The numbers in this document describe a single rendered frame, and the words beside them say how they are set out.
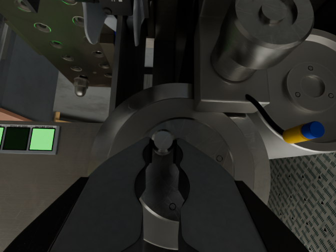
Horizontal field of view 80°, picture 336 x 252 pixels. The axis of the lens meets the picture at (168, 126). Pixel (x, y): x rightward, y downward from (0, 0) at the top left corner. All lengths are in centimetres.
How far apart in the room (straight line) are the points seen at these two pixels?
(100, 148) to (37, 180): 41
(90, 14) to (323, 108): 22
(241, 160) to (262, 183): 3
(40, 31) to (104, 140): 29
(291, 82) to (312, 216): 18
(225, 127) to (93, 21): 15
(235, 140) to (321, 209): 17
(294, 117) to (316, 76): 4
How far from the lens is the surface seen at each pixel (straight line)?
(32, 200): 58
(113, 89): 19
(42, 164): 57
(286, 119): 21
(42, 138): 57
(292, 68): 22
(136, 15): 19
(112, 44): 38
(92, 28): 21
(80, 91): 55
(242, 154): 17
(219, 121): 17
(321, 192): 31
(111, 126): 17
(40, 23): 41
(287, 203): 37
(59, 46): 46
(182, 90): 18
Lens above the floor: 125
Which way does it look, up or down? 13 degrees down
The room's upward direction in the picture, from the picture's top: 179 degrees counter-clockwise
